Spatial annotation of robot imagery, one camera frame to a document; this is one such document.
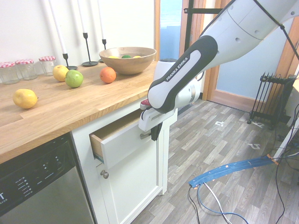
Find black metal frame stand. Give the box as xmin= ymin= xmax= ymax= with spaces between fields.
xmin=183 ymin=0 xmax=226 ymax=51

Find white cabinet door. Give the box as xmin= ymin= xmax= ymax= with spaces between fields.
xmin=95 ymin=130 xmax=165 ymax=224

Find yellow apple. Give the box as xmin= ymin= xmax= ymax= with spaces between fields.
xmin=52 ymin=64 xmax=70 ymax=82

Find large wooden bowl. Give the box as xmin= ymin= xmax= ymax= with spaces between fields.
xmin=99 ymin=47 xmax=157 ymax=75

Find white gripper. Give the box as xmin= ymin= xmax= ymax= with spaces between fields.
xmin=138 ymin=108 xmax=178 ymax=142

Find black candle holder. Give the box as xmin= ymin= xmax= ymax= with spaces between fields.
xmin=81 ymin=32 xmax=99 ymax=67
xmin=62 ymin=53 xmax=78 ymax=70
xmin=98 ymin=39 xmax=107 ymax=63

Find green apple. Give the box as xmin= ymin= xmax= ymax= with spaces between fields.
xmin=64 ymin=70 xmax=84 ymax=88

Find wooden door frame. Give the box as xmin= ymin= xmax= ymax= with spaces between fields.
xmin=154 ymin=0 xmax=299 ymax=110

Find metal drawer handle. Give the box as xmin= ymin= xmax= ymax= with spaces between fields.
xmin=139 ymin=130 xmax=155 ymax=140

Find stainless steel dishwasher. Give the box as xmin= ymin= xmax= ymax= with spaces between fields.
xmin=0 ymin=132 xmax=95 ymax=224

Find blue floor cable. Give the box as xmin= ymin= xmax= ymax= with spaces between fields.
xmin=197 ymin=183 xmax=249 ymax=224

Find blue floor cable cover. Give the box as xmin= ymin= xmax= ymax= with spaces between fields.
xmin=188 ymin=156 xmax=278 ymax=189

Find orange red round fruit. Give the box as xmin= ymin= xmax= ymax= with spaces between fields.
xmin=100 ymin=67 xmax=117 ymax=84

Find black floor cable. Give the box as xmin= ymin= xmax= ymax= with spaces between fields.
xmin=188 ymin=186 xmax=202 ymax=224

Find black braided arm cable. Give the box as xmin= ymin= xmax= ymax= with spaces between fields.
xmin=253 ymin=0 xmax=299 ymax=60

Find glass jar red checked lid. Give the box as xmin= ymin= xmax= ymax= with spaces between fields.
xmin=38 ymin=56 xmax=57 ymax=77
xmin=14 ymin=58 xmax=38 ymax=81
xmin=0 ymin=62 xmax=20 ymax=85

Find white wooden drawer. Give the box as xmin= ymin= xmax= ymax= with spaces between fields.
xmin=89 ymin=109 xmax=162 ymax=170

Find white counter cabinet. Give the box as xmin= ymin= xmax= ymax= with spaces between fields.
xmin=71 ymin=87 xmax=178 ymax=224

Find white floor cable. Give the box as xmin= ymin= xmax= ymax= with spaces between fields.
xmin=202 ymin=182 xmax=232 ymax=224

